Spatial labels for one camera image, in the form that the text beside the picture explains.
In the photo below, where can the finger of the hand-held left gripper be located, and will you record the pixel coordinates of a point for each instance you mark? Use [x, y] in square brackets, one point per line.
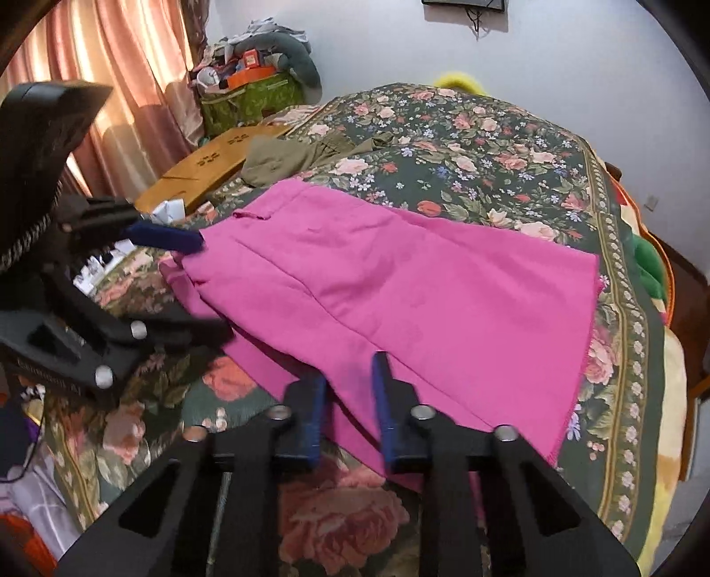
[166, 237]
[183, 331]

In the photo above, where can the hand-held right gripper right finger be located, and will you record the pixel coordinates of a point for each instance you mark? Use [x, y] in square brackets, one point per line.
[385, 410]

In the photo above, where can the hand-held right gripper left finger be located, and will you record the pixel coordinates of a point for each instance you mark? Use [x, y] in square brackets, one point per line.
[310, 421]

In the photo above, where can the pink pants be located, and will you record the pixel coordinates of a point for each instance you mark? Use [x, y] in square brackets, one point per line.
[360, 277]

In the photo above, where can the crumpled white paper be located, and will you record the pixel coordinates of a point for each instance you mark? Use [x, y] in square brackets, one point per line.
[169, 211]

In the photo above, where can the pink curtain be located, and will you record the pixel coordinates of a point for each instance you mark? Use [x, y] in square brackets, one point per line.
[127, 66]

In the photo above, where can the olive green garment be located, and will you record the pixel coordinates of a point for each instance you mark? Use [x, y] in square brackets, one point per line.
[283, 158]

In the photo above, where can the green storage bag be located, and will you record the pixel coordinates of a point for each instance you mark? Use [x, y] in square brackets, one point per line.
[244, 102]

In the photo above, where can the orange box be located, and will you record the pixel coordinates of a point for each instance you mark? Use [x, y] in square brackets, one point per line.
[252, 76]

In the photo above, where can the small red box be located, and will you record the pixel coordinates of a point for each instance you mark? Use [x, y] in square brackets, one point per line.
[252, 58]

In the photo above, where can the grey plush pillow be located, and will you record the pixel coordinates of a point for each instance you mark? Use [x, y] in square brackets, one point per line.
[302, 64]

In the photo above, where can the pile of clothes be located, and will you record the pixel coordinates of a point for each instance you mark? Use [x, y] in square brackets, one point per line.
[260, 30]

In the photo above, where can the floral bed blanket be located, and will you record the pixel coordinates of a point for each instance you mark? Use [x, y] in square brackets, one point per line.
[471, 144]

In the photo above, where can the colourful printed fleece blanket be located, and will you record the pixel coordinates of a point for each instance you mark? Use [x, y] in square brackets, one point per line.
[674, 355]

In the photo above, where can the yellow foam arch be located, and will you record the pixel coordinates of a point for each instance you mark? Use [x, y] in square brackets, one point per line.
[460, 80]

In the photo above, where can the small black monitor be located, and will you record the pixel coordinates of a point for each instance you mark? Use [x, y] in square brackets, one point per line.
[463, 4]

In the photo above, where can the white wall socket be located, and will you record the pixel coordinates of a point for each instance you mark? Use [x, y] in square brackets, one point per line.
[653, 202]

